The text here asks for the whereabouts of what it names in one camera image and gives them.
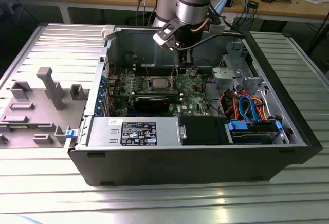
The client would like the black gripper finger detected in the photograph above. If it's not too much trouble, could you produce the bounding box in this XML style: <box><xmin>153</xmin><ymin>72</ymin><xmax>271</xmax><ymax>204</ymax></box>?
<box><xmin>177</xmin><ymin>50</ymin><xmax>194</xmax><ymax>70</ymax></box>

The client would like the silver CPU plate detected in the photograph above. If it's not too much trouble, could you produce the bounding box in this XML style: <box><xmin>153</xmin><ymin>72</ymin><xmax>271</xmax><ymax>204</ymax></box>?
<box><xmin>151</xmin><ymin>78</ymin><xmax>168</xmax><ymax>89</ymax></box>

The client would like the black RAM slot bank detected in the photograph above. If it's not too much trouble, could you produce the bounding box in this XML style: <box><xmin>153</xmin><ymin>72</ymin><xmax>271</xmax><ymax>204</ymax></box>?
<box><xmin>135</xmin><ymin>66</ymin><xmax>178</xmax><ymax>77</ymax></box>
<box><xmin>132</xmin><ymin>91</ymin><xmax>182</xmax><ymax>98</ymax></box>

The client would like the CPU socket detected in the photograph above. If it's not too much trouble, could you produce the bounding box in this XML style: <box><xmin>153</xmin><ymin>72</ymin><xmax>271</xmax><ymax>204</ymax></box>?
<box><xmin>146</xmin><ymin>76</ymin><xmax>172</xmax><ymax>92</ymax></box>

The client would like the green motherboard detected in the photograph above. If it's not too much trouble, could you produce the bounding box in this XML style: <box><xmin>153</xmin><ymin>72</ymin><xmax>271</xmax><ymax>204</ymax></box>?
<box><xmin>107</xmin><ymin>66</ymin><xmax>214</xmax><ymax>118</ymax></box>

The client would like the black graphics card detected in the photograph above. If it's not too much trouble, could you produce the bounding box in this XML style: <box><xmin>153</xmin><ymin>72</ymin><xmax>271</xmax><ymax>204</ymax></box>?
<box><xmin>133</xmin><ymin>95</ymin><xmax>172</xmax><ymax>113</ymax></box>

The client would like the silver drive bay cage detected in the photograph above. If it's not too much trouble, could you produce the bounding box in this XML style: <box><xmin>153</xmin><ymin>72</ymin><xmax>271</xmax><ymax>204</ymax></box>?
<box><xmin>218</xmin><ymin>40</ymin><xmax>254</xmax><ymax>72</ymax></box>

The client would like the hard disk in blue carrier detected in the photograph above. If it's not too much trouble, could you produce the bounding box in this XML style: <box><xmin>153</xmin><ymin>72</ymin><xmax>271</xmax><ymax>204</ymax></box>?
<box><xmin>224</xmin><ymin>120</ymin><xmax>283</xmax><ymax>145</ymax></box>

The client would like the silver power supply with label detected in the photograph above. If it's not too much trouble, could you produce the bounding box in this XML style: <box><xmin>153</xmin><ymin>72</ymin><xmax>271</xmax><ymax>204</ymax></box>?
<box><xmin>86</xmin><ymin>117</ymin><xmax>181</xmax><ymax>147</ymax></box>

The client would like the black open PC case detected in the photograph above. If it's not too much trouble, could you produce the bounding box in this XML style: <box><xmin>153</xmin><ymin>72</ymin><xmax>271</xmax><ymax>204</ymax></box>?
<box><xmin>63</xmin><ymin>25</ymin><xmax>323</xmax><ymax>188</ymax></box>

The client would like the grey plastic parts rack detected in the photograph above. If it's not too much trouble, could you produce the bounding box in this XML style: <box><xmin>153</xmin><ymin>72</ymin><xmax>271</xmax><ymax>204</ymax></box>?
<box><xmin>0</xmin><ymin>67</ymin><xmax>90</xmax><ymax>149</ymax></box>

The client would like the black camera cable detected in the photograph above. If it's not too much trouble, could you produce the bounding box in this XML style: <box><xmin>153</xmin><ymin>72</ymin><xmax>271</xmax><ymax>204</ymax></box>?
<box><xmin>176</xmin><ymin>15</ymin><xmax>245</xmax><ymax>51</ymax></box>

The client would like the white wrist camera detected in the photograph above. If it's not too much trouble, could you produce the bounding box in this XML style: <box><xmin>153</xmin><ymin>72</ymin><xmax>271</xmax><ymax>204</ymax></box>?
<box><xmin>152</xmin><ymin>18</ymin><xmax>180</xmax><ymax>51</ymax></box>

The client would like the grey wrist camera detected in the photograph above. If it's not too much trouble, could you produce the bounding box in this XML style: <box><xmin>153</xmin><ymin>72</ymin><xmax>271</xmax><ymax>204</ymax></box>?
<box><xmin>207</xmin><ymin>15</ymin><xmax>225</xmax><ymax>33</ymax></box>

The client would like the silver metal bracket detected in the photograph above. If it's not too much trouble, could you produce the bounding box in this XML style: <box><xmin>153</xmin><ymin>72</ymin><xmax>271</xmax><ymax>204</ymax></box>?
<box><xmin>212</xmin><ymin>67</ymin><xmax>265</xmax><ymax>94</ymax></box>

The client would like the blue flat data wire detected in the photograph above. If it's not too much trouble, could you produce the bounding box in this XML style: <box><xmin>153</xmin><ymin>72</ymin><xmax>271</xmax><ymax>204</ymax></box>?
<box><xmin>246</xmin><ymin>96</ymin><xmax>261</xmax><ymax>124</ymax></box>
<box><xmin>237</xmin><ymin>94</ymin><xmax>251</xmax><ymax>122</ymax></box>

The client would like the orange power wire bundle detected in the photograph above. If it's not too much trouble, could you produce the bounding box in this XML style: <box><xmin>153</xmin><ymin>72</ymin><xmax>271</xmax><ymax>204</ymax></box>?
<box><xmin>250</xmin><ymin>94</ymin><xmax>270</xmax><ymax>121</ymax></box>

